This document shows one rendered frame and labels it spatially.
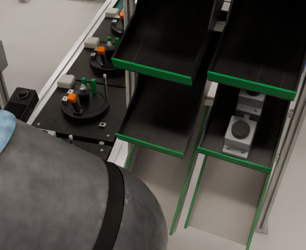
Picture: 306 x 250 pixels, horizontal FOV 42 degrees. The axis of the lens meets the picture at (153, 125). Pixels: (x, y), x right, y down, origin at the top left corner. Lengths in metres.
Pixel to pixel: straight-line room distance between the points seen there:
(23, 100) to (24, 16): 1.18
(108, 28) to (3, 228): 1.35
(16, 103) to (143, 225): 0.55
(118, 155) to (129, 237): 0.76
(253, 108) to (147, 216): 0.46
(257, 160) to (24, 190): 0.53
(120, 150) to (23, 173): 0.81
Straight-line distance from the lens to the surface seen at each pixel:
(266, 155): 0.72
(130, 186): 0.30
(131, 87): 0.78
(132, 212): 0.29
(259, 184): 0.84
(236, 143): 0.67
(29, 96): 0.81
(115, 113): 1.14
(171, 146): 0.72
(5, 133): 0.26
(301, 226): 1.09
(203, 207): 0.85
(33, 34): 1.80
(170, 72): 0.59
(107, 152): 1.02
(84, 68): 1.33
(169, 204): 0.85
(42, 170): 0.26
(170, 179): 0.84
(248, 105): 0.73
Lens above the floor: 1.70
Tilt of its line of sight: 42 degrees down
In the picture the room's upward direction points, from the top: 2 degrees clockwise
